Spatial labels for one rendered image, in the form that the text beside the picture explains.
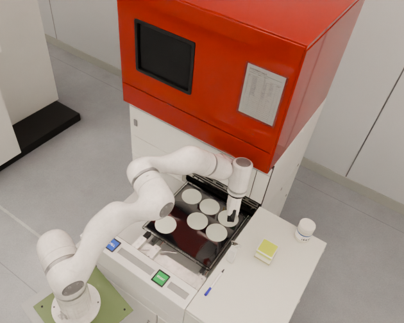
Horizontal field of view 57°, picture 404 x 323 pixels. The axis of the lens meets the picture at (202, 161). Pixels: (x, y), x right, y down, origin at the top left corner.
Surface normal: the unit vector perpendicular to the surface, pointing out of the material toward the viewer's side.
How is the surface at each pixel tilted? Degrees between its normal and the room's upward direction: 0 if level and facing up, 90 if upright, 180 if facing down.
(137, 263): 0
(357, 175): 90
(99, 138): 0
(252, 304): 0
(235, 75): 90
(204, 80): 90
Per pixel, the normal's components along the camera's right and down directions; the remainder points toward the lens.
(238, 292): 0.09, -0.70
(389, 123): -0.55, 0.55
